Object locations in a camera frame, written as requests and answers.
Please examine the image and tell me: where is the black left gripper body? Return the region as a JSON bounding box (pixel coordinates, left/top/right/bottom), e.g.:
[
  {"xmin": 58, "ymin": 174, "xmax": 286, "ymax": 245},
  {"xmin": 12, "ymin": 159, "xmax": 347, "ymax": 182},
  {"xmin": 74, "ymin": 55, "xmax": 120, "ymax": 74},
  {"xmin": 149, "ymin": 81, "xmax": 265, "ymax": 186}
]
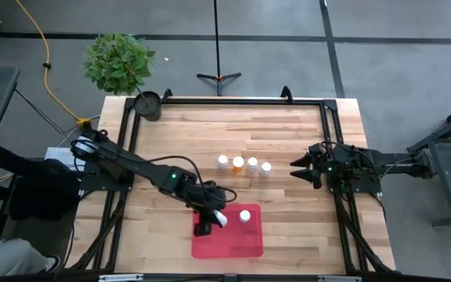
[{"xmin": 187, "ymin": 179, "xmax": 237, "ymax": 225}]

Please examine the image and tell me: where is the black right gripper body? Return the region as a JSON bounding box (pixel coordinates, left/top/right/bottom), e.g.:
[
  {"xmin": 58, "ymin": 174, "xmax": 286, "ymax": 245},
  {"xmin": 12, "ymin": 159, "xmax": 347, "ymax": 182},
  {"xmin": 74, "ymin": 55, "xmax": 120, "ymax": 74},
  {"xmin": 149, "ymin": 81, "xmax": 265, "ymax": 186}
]
[{"xmin": 307, "ymin": 142, "xmax": 333, "ymax": 179}]

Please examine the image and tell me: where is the orange-capped white bottle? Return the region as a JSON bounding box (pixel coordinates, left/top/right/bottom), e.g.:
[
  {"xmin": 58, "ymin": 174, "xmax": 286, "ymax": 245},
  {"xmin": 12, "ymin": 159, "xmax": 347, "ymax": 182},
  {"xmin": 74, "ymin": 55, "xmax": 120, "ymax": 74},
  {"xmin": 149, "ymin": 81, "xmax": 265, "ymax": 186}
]
[{"xmin": 232, "ymin": 155, "xmax": 246, "ymax": 176}]

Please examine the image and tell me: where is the red plastic basket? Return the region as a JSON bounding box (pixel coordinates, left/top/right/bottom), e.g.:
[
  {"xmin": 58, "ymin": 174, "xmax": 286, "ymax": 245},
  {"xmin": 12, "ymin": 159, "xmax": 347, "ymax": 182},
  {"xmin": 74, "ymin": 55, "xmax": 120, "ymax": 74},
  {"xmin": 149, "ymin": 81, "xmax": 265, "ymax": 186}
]
[{"xmin": 191, "ymin": 202, "xmax": 265, "ymax": 259}]

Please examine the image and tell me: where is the black clamp at table edge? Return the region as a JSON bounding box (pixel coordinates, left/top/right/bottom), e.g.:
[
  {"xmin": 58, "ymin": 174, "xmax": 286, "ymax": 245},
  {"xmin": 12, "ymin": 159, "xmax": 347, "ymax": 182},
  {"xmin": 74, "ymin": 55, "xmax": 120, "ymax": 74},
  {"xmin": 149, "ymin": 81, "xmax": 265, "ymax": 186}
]
[{"xmin": 280, "ymin": 85, "xmax": 294, "ymax": 104}]

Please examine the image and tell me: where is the black tripod stand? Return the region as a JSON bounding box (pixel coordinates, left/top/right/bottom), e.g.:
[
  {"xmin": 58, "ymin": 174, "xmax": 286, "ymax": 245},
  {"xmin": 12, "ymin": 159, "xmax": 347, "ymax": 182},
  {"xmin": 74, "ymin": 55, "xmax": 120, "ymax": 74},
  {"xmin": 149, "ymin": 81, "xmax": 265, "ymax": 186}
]
[{"xmin": 196, "ymin": 0, "xmax": 243, "ymax": 97}]

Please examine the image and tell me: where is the white box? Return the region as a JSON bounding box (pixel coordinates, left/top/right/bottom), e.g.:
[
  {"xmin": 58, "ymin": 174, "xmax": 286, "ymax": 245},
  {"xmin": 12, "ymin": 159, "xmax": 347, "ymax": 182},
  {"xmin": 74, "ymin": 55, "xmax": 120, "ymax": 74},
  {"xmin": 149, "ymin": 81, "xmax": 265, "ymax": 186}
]
[{"xmin": 44, "ymin": 146, "xmax": 88, "ymax": 172}]

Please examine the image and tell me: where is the black bag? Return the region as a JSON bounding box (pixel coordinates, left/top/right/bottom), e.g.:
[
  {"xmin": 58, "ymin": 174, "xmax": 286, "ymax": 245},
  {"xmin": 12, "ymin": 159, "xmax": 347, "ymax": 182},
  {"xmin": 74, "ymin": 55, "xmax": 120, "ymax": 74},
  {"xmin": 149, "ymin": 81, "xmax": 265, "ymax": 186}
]
[{"xmin": 9, "ymin": 158, "xmax": 82, "ymax": 221}]

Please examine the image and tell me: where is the green potted plant black pot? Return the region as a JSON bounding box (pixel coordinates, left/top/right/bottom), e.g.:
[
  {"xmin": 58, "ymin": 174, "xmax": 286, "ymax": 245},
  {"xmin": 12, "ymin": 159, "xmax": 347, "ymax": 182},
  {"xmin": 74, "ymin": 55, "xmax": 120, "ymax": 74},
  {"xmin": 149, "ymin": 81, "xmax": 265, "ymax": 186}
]
[{"xmin": 82, "ymin": 32, "xmax": 163, "ymax": 122}]

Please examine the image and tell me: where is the person's leg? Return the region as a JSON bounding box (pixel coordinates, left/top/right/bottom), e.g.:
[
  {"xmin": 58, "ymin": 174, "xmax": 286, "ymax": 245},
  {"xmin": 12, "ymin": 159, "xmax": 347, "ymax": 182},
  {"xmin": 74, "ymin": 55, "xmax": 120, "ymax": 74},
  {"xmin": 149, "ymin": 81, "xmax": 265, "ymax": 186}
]
[{"xmin": 0, "ymin": 238, "xmax": 52, "ymax": 280}]

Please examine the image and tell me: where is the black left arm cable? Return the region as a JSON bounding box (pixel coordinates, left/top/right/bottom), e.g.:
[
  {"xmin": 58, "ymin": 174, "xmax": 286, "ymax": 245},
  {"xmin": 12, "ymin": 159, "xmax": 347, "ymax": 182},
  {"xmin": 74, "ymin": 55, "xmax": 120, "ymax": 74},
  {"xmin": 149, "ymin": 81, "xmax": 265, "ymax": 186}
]
[{"xmin": 146, "ymin": 154, "xmax": 238, "ymax": 204}]

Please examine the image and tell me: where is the black aluminium table frame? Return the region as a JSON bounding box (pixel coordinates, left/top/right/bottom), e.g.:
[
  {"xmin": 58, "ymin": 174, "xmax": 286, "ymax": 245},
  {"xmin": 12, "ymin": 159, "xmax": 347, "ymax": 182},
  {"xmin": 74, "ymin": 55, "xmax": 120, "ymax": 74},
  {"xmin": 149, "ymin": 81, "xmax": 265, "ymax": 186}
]
[{"xmin": 68, "ymin": 86, "xmax": 397, "ymax": 276}]

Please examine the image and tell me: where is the silver metal bracket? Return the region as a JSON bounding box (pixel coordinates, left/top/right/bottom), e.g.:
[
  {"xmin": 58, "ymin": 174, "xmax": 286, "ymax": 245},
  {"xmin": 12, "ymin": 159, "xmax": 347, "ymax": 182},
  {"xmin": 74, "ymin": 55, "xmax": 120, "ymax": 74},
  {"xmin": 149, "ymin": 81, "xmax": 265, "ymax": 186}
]
[
  {"xmin": 317, "ymin": 275, "xmax": 363, "ymax": 282},
  {"xmin": 99, "ymin": 273, "xmax": 144, "ymax": 282}
]

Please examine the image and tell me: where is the yellow extension cable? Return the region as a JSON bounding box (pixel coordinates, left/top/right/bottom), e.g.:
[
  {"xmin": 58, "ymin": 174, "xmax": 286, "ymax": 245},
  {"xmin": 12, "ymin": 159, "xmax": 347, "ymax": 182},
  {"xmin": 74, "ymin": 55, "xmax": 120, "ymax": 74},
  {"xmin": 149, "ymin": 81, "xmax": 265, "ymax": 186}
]
[{"xmin": 13, "ymin": 0, "xmax": 93, "ymax": 131}]

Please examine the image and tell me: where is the thin black floor cable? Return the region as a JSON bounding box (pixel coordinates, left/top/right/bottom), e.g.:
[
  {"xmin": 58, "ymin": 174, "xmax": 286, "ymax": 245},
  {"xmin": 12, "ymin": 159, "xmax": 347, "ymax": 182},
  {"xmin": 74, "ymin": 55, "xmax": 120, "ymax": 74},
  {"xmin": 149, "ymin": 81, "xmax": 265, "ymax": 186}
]
[{"xmin": 13, "ymin": 89, "xmax": 70, "ymax": 138}]

